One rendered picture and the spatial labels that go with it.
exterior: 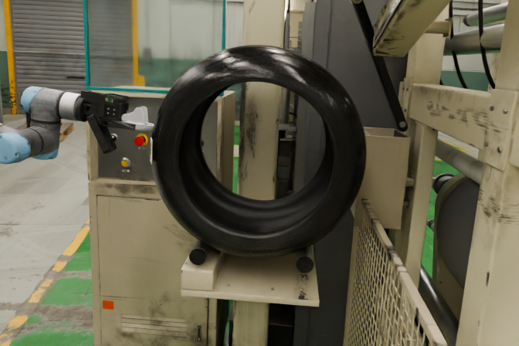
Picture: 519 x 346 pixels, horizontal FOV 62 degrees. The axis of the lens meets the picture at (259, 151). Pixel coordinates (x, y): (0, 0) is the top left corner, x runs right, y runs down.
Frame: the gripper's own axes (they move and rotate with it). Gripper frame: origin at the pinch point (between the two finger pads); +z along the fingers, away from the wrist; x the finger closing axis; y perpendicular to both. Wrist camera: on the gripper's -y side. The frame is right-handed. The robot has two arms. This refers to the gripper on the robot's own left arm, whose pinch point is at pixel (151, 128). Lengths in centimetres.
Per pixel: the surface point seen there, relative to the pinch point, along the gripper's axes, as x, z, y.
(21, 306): 96, -91, -134
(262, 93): 26.5, 26.8, 12.7
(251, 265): 7, 33, -37
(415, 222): 21, 82, -19
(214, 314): 51, 21, -86
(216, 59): -8.7, 16.3, 21.5
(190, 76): -9.3, 10.7, 16.3
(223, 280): -4.0, 26.3, -38.2
